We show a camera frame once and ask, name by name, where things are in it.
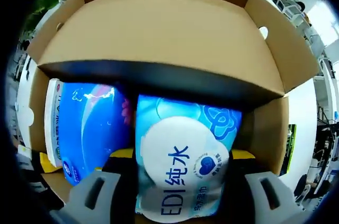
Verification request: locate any white office chair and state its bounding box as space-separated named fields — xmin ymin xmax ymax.
xmin=275 ymin=0 xmax=299 ymax=20

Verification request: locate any white printed carton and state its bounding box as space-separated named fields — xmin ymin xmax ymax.
xmin=44 ymin=78 xmax=64 ymax=168

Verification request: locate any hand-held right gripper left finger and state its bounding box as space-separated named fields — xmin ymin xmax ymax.
xmin=51 ymin=148 xmax=138 ymax=224

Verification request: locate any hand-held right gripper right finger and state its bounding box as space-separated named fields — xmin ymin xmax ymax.
xmin=219 ymin=149 xmax=305 ymax=224

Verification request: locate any pink soft packet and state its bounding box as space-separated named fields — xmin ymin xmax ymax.
xmin=120 ymin=96 xmax=136 ymax=129

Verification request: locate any green potted plant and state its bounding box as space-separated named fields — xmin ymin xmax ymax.
xmin=22 ymin=0 xmax=83 ymax=44

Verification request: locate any light blue wet wipes pack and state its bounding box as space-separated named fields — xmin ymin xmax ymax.
xmin=134 ymin=94 xmax=243 ymax=222

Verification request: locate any brown cardboard shoe box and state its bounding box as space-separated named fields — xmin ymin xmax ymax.
xmin=26 ymin=0 xmax=321 ymax=210

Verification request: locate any L'Oreal Men Expert box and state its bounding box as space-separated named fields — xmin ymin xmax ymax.
xmin=59 ymin=82 xmax=133 ymax=186

